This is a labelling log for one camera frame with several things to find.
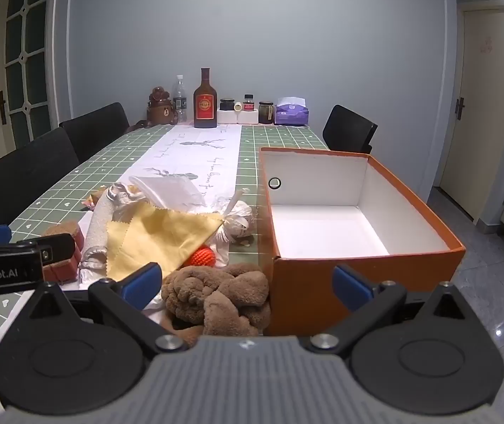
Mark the purple tissue pack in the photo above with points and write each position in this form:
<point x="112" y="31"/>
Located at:
<point x="291" y="114"/>

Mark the brown bear toy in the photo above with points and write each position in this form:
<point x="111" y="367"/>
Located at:
<point x="161" y="108"/>

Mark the brown plush cloth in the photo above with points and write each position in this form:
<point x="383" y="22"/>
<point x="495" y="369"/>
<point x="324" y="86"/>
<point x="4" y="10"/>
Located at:
<point x="216" y="291"/>

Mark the black jar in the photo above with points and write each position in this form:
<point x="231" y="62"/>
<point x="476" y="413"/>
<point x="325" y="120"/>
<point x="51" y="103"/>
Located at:
<point x="227" y="104"/>

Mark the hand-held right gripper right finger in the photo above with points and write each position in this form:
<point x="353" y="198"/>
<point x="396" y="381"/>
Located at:
<point x="351" y="289"/>

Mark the brown and red plush toy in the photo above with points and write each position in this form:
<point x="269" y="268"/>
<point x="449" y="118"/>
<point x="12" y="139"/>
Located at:
<point x="64" y="269"/>

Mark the dark glass jar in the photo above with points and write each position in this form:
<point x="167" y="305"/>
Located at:
<point x="266" y="114"/>

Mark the clear plastic bag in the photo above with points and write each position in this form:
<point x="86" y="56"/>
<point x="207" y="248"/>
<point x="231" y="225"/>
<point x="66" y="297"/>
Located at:
<point x="238" y="221"/>

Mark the cream door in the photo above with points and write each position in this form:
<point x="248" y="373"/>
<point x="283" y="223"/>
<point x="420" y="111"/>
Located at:
<point x="477" y="110"/>

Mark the white round cap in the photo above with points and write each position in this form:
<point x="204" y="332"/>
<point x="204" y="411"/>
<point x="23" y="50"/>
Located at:
<point x="238" y="107"/>

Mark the yellow cloth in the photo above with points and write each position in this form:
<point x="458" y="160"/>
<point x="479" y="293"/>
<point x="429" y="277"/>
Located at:
<point x="155" y="238"/>

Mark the white box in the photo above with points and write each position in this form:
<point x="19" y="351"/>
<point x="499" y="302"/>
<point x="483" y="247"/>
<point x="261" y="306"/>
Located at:
<point x="234" y="117"/>

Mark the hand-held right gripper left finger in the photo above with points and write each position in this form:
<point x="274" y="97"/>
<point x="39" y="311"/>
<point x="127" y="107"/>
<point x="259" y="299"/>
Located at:
<point x="141" y="285"/>

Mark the brown liquor bottle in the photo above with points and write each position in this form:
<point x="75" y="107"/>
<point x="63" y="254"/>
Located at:
<point x="205" y="106"/>

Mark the orange cardboard box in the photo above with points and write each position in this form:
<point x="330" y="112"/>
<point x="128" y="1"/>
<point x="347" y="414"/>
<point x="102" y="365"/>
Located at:
<point x="322" y="291"/>

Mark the small red-label jar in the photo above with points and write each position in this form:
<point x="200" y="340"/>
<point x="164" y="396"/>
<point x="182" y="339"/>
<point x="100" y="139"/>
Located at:
<point x="248" y="104"/>

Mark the black chair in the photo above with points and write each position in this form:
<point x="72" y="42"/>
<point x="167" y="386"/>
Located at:
<point x="22" y="172"/>
<point x="97" y="128"/>
<point x="349" y="130"/>

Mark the orange crochet fruit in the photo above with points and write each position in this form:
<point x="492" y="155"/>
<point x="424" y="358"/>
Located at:
<point x="201" y="257"/>

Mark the glass-paned door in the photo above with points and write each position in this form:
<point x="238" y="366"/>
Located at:
<point x="22" y="53"/>

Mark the white printed table runner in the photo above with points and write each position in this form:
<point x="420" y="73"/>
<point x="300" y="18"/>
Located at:
<point x="199" y="150"/>

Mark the clear water bottle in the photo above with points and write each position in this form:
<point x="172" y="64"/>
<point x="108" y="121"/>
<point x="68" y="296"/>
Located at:
<point x="180" y="101"/>

